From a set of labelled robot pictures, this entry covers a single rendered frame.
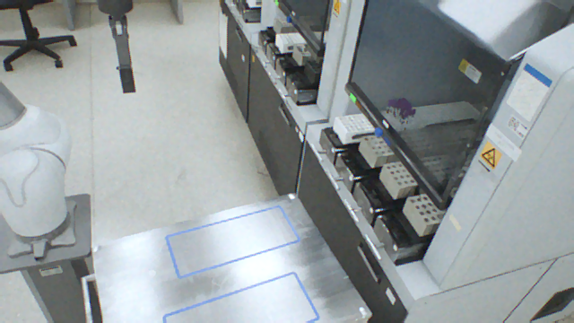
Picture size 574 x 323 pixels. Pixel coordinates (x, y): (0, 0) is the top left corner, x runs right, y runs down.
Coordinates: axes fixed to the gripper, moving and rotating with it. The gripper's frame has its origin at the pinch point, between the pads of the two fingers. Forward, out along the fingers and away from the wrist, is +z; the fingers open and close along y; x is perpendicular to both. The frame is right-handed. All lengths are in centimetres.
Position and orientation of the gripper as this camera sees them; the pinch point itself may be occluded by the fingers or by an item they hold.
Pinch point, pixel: (126, 74)
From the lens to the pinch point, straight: 116.0
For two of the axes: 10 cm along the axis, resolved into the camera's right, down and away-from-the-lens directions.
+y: 3.3, 6.5, -6.9
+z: -1.0, 7.5, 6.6
